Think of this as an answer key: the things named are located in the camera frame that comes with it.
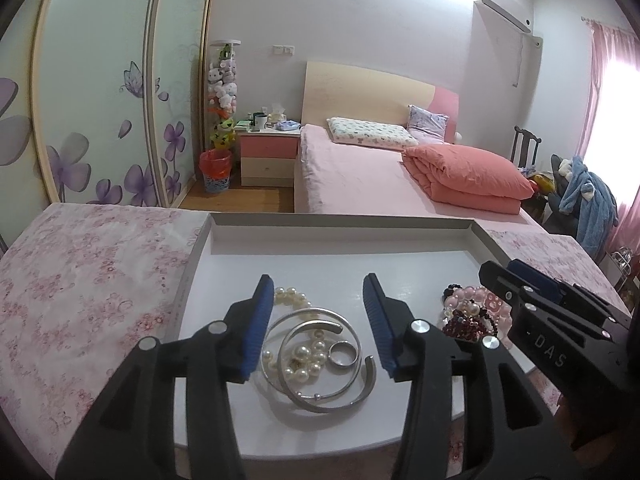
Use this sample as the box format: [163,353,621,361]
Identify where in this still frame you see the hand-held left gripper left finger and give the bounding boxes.
[55,274,275,480]

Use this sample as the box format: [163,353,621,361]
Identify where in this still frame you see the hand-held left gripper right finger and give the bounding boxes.
[361,272,583,480]

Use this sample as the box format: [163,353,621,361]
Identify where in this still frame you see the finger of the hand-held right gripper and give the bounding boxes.
[478,260,609,341]
[506,258,632,331]

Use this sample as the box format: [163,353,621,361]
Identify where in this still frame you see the pink bead bracelet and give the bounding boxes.
[442,284,511,341]

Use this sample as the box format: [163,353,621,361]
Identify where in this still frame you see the white pearl bracelet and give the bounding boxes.
[261,330,328,386]

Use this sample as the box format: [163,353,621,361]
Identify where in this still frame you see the silver ring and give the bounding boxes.
[327,341,357,368]

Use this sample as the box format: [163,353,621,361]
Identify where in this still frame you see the dark bead bracelet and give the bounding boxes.
[440,282,501,345]

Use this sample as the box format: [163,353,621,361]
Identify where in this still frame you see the thin silver hoop bangle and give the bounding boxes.
[260,306,363,403]

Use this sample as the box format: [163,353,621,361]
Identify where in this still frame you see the grey shallow tray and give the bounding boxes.
[171,211,561,458]

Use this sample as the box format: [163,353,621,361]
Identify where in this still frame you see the silver cuff bangle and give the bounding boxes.
[279,321,377,414]

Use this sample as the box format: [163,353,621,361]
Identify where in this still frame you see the blue plush robe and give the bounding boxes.
[557,156,620,261]

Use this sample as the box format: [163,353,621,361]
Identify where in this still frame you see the colourful toys on chair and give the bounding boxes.
[520,165,558,196]

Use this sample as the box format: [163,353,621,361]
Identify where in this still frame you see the folded salmon quilt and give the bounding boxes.
[402,142,536,216]

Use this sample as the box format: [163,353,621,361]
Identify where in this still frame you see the dark wooden chair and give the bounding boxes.
[510,126,551,211]

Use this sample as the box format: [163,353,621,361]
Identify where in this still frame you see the bed with pink sheet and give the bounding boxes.
[294,124,551,233]

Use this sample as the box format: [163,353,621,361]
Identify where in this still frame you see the red lined trash bin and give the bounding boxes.
[199,150,233,195]

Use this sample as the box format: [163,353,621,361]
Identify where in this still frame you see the pink and cream nightstand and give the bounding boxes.
[236,122,302,188]

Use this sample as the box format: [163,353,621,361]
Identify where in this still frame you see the purple patterned pillow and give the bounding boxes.
[407,105,449,143]

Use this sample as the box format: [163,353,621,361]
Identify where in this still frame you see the floral pink bedspread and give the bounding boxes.
[0,204,631,480]

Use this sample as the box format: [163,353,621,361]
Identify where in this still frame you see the white patterned pillow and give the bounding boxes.
[326,116,420,151]

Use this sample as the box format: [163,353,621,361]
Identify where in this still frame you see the yellow green plush toy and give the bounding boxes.
[209,115,237,153]

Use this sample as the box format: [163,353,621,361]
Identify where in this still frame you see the pink curtain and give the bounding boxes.
[582,17,640,261]

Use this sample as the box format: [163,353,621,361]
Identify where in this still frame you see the cream and pink headboard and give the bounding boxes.
[302,60,461,143]

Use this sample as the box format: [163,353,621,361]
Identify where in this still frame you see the plush toy tower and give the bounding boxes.
[206,40,242,121]

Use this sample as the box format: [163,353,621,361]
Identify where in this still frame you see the white air conditioner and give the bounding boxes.
[475,0,533,33]

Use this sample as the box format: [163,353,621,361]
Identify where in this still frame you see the flower print sliding wardrobe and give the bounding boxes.
[0,0,218,208]

